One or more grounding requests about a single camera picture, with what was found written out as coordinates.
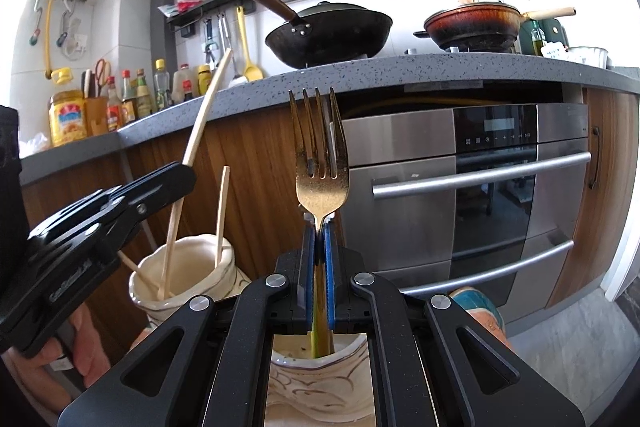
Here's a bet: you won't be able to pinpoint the white floral ceramic utensil holder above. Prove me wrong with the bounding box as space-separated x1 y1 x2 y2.
129 234 373 427

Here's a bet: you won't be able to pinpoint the gold fork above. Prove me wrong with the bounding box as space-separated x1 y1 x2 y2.
289 88 349 355

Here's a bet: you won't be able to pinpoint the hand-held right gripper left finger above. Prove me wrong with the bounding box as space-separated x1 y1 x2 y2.
57 207 317 427

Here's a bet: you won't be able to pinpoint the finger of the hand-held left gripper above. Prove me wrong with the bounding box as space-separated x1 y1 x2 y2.
107 169 197 253
95 162 195 204

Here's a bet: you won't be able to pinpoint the person's left hand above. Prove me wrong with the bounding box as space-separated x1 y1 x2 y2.
2 304 113 413

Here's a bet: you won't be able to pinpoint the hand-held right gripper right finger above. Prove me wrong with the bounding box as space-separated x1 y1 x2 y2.
324 207 586 427

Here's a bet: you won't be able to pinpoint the grey stone countertop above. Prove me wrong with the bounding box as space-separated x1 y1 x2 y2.
17 52 640 185

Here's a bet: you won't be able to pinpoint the stainless steel built-in oven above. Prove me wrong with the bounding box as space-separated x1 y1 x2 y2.
340 102 591 310

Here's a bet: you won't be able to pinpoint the black wall shelf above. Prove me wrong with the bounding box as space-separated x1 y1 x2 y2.
166 0 258 32

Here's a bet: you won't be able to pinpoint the yellow gas hose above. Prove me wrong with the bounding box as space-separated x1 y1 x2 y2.
42 0 73 85

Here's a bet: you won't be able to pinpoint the white container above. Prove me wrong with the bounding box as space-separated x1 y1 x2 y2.
565 46 608 68

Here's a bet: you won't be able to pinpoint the wooden knife block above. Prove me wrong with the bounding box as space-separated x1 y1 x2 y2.
85 96 110 135

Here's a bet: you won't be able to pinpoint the red-brown pan with wooden handle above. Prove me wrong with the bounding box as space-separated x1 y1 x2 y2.
414 3 576 54

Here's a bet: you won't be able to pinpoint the row of sauce bottles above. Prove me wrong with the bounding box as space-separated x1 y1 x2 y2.
105 59 213 130

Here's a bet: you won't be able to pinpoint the black wok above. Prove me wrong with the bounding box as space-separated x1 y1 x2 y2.
231 0 393 70

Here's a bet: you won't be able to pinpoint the dark green appliance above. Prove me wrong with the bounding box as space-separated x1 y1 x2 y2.
520 14 571 55

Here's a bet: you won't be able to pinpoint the yellow plastic jar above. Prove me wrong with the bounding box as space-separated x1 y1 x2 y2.
48 89 88 148

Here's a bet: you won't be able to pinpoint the black peeler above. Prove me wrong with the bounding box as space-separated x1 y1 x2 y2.
202 19 221 70

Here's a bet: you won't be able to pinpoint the red-handled scissors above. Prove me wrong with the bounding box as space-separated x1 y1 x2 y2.
95 58 112 95

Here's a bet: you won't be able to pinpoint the clear plastic bag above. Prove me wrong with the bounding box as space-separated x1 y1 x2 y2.
62 14 88 60

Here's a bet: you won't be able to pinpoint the wooden chopstick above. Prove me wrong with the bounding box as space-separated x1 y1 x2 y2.
215 166 231 269
118 254 157 300
159 48 233 300

